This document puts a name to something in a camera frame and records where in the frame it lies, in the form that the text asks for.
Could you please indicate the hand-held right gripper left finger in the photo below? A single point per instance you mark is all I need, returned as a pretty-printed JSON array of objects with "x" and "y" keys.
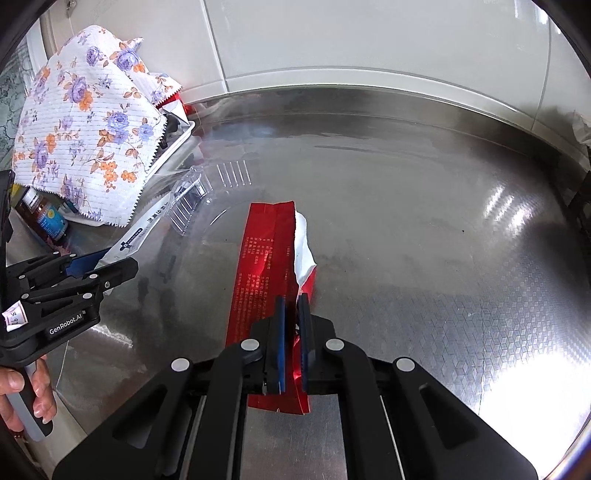
[{"x": 279, "y": 341}]

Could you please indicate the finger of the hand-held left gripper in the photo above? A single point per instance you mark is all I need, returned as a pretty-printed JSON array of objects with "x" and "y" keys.
[
  {"x": 115, "y": 272},
  {"x": 85, "y": 264}
]

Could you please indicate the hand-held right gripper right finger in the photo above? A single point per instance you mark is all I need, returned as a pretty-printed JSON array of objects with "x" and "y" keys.
[{"x": 303, "y": 341}]

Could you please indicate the white squeezed tube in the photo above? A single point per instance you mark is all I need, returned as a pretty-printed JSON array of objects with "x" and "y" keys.
[{"x": 138, "y": 230}]

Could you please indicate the red foil packet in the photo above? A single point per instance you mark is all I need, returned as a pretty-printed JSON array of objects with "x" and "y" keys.
[{"x": 263, "y": 258}]

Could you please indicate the person's left hand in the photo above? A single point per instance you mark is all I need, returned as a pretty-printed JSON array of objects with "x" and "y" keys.
[{"x": 45, "y": 397}]

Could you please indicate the brown bottle with blue label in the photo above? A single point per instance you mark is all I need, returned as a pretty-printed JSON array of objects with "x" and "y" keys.
[{"x": 48, "y": 221}]

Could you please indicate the clear plastic container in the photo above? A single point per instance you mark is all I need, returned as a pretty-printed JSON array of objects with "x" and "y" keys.
[{"x": 203, "y": 198}]

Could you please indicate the floral print cloth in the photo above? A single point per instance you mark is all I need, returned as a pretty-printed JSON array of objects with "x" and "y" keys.
[{"x": 87, "y": 134}]

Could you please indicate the white plastic tray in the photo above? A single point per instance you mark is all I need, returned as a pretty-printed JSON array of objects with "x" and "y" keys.
[{"x": 175, "y": 138}]

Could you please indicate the red white packet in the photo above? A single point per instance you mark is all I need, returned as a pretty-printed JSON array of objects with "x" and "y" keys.
[{"x": 173, "y": 104}]

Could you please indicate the pale patterned cloth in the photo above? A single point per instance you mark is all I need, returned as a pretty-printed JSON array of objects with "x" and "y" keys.
[{"x": 582, "y": 129}]

